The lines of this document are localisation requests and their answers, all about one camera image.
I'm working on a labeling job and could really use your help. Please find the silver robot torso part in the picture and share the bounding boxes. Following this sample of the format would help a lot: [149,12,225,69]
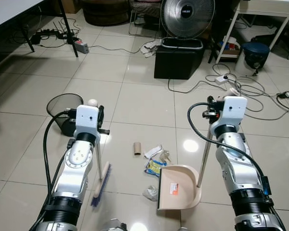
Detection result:
[98,218,129,231]

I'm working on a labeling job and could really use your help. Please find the broom with blue bristles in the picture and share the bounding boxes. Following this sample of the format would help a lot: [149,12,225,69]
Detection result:
[88,98,112,208]

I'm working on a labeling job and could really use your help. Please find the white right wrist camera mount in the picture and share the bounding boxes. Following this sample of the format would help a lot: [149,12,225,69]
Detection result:
[209,96,248,136]

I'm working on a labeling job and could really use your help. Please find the clear crumpled plastic wrapper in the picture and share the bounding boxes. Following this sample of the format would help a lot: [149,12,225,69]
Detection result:
[159,150,173,163]

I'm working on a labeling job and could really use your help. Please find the white desk with black legs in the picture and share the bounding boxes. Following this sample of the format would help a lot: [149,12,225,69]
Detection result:
[0,0,80,58]

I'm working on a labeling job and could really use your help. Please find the cardboard box with red print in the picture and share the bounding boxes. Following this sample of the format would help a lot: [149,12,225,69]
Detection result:
[221,37,242,59]

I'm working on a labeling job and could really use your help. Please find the white side table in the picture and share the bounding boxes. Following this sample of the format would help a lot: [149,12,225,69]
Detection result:
[215,0,289,64]

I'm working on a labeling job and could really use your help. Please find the grey power strip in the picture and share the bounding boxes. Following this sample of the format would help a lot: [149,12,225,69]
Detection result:
[73,40,90,54]

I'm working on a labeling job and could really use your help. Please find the beige long-handled dustpan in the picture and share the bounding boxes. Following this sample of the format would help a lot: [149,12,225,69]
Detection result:
[157,88,238,211]

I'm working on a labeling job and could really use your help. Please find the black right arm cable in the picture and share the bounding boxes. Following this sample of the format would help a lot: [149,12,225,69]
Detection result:
[186,103,281,229]

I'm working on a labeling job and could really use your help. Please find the black square box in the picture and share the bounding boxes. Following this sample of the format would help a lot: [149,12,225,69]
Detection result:
[154,38,205,80]

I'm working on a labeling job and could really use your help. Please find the dark blue round bin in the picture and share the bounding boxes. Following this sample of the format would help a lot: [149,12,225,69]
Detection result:
[242,41,271,71]

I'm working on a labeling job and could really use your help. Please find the white cloth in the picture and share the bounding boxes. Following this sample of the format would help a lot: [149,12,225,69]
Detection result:
[140,39,161,58]

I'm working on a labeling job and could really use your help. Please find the grey tangled floor cable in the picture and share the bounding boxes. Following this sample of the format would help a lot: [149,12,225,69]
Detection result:
[211,62,289,121]

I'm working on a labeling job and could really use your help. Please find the thin black floor cable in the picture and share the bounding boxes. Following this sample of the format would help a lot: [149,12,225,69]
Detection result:
[89,45,157,55]

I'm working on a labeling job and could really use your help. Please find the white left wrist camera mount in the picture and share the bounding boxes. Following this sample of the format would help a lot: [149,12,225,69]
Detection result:
[74,104,103,141]

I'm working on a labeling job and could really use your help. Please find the dark brown round basket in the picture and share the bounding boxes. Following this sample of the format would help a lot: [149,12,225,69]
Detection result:
[80,0,131,26]

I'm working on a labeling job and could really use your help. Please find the brown cardboard tube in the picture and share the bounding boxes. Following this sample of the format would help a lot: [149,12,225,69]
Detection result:
[133,141,143,156]

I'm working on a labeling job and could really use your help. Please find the grey crumpled plastic bag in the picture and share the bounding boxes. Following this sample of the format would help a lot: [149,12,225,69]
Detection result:
[143,186,159,202]

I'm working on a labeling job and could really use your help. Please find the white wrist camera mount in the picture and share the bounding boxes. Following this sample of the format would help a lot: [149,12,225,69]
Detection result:
[74,104,103,141]
[209,96,248,136]

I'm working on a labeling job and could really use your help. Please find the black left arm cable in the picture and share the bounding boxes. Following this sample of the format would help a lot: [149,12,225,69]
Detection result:
[29,110,79,231]

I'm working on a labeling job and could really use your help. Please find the yellow blue snack packet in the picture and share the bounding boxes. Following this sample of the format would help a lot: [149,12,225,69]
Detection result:
[144,159,167,175]

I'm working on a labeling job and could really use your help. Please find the black round electric fan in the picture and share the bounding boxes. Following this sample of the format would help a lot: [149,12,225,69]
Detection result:
[160,0,216,40]

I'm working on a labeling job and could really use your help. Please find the white power strip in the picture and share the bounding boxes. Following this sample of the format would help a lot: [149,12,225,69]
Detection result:
[215,74,231,86]

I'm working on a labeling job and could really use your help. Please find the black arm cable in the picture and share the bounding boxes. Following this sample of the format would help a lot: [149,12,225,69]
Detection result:
[29,110,79,231]
[186,103,281,229]

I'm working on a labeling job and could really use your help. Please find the white crumpled paper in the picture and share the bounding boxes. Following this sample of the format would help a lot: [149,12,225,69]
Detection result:
[144,144,163,160]

